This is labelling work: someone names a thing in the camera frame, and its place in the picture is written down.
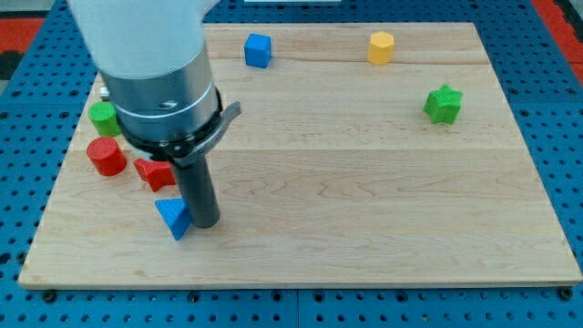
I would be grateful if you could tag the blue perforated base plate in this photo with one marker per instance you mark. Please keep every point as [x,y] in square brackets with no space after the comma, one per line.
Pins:
[536,47]

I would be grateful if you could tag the green star block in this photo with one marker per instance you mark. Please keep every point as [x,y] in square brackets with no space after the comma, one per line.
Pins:
[443,105]

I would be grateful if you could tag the blue cube block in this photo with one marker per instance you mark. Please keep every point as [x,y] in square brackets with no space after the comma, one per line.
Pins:
[257,51]

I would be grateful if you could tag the yellow hexagonal block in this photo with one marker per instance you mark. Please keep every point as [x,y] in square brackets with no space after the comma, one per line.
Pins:
[381,47]

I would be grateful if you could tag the red star block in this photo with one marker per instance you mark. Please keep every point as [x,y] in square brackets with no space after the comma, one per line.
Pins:
[157,174]

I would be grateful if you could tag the blue triangle block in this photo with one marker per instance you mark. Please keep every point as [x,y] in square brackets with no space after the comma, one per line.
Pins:
[176,215]

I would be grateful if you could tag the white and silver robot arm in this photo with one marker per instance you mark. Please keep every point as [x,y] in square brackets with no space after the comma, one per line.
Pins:
[153,59]

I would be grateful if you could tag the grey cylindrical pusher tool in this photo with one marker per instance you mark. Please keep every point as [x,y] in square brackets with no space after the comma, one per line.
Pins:
[185,147]

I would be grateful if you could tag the wooden board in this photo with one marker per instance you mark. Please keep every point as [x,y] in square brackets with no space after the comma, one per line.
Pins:
[331,177]

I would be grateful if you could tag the green cylinder block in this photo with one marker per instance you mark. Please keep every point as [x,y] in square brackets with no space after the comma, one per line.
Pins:
[104,119]

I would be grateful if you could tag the red cylinder block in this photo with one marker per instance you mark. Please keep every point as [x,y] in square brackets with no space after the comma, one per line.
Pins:
[106,156]

